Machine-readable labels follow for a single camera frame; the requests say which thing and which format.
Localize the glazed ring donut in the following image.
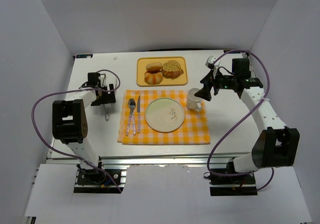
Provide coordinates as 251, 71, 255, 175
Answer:
146, 62, 163, 72

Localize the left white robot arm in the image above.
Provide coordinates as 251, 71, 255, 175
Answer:
52, 71, 116, 172

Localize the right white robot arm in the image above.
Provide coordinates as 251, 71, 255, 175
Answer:
195, 56, 300, 177

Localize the sliced herb bread loaf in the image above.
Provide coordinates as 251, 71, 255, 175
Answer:
161, 60, 184, 79

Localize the white ceramic mug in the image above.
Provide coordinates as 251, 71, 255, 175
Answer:
186, 88, 203, 112

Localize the yellow plastic tray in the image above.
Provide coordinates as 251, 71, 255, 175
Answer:
136, 56, 188, 87

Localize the blue corner sticker right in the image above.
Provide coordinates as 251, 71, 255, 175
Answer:
223, 49, 242, 54

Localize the blue corner sticker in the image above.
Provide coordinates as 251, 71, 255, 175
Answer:
223, 49, 242, 54
75, 54, 93, 59

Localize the yellow checkered placemat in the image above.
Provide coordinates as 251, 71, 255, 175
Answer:
117, 90, 211, 145

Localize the cream plate with sprig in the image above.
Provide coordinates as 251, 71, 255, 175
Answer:
144, 97, 185, 133

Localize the blue corner sticker left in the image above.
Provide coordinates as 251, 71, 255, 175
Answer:
75, 54, 93, 59

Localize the orange striped round bun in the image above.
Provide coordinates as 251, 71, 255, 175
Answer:
144, 70, 163, 85

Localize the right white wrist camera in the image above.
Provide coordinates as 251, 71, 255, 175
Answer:
205, 55, 220, 69

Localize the pink handled spoon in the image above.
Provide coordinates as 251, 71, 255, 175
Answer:
125, 98, 137, 136

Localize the pink handled knife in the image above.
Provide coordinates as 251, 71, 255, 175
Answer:
136, 95, 141, 133

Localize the aluminium table edge rail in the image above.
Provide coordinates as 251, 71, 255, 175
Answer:
45, 154, 234, 166

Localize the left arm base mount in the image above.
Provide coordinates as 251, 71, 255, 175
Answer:
73, 164, 120, 194

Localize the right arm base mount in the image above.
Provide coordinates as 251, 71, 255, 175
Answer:
203, 172, 258, 197

